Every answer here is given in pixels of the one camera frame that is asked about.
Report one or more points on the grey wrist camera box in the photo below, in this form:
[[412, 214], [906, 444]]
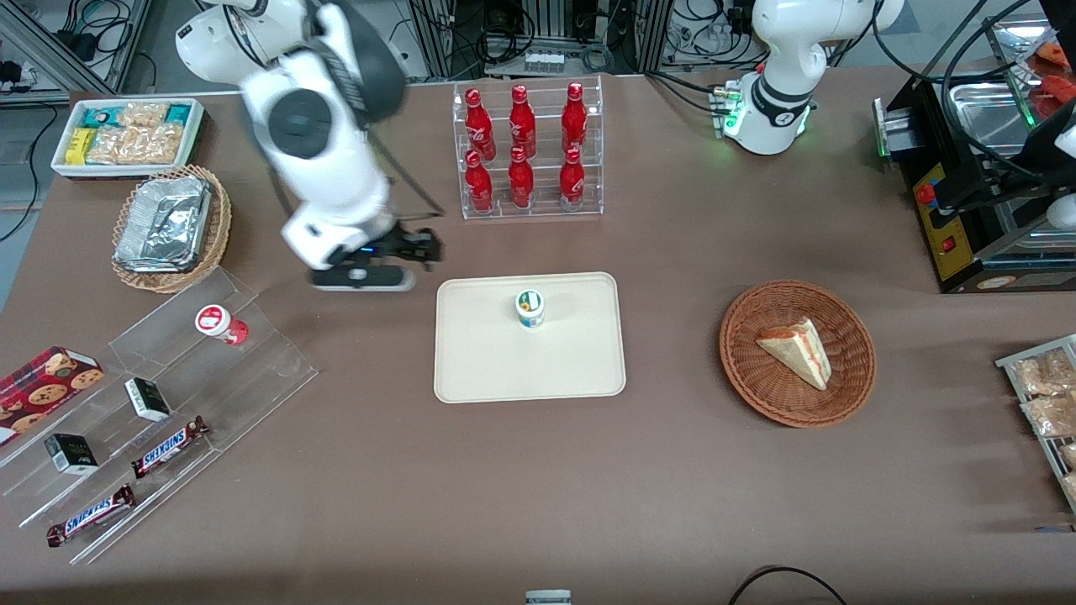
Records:
[[361, 278]]

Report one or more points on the green yogurt cup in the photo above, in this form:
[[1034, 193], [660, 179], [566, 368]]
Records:
[[530, 311]]

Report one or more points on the clear nut snack bag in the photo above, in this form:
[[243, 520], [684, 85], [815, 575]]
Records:
[[1051, 414], [1069, 455], [1071, 487], [1042, 374]]

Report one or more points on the teal snack pack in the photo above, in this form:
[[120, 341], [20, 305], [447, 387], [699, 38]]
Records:
[[101, 116], [178, 115]]

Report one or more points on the clear acrylic bottle rack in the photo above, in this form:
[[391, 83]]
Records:
[[501, 212]]

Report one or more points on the steel tray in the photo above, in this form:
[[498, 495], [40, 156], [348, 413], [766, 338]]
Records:
[[1013, 34]]

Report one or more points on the clear cracker bag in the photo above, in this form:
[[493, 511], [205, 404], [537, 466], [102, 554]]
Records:
[[143, 113], [134, 147]]

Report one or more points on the cream plastic tray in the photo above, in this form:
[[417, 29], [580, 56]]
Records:
[[487, 353]]

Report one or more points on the red cookie box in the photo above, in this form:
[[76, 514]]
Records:
[[42, 386]]

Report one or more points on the yellow snack pack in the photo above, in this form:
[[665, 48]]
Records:
[[80, 144]]

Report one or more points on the triangular sandwich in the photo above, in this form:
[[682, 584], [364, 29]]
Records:
[[799, 353]]

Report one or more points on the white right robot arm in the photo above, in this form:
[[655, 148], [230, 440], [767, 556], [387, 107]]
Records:
[[328, 160]]

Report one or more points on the Snickers chocolate bar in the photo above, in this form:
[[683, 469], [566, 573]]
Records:
[[168, 447], [91, 515]]

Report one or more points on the small black carton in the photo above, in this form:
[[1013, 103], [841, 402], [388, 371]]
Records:
[[74, 454], [150, 401]]

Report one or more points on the white plastic snack bin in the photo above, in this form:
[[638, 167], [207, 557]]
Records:
[[198, 134]]

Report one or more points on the red yogurt cup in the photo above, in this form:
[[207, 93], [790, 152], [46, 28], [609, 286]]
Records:
[[214, 321]]

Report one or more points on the grey device edge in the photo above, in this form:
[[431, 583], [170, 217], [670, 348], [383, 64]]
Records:
[[548, 598]]

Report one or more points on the stacked foil containers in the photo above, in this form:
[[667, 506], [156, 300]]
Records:
[[164, 223]]

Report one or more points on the black machine with yellow panel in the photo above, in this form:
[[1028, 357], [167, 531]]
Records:
[[967, 193]]

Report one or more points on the clear acrylic stepped display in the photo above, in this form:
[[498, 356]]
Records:
[[252, 370]]

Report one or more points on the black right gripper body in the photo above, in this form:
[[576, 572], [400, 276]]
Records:
[[409, 244]]

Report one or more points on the dark brown wicker basket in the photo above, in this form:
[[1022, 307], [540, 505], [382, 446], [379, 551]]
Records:
[[756, 378]]

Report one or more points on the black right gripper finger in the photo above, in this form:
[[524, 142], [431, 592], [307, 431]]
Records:
[[426, 259], [430, 241]]

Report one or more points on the light wicker basket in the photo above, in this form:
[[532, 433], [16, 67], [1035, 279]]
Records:
[[220, 227]]

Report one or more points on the red cola bottle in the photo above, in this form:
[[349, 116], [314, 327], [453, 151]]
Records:
[[572, 176], [522, 118], [574, 116], [477, 122], [520, 178], [479, 181]]

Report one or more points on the red food pack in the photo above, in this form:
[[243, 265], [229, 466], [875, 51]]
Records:
[[1055, 57]]

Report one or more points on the white power strip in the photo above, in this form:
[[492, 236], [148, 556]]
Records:
[[545, 61]]

